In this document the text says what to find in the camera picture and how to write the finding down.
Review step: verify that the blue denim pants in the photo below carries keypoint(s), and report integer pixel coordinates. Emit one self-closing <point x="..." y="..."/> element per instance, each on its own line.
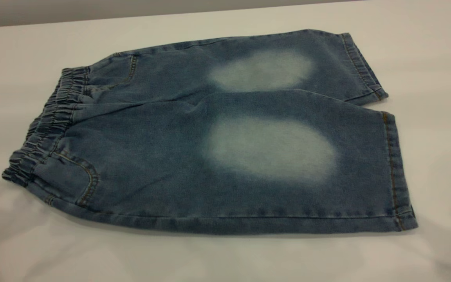
<point x="163" y="156"/>

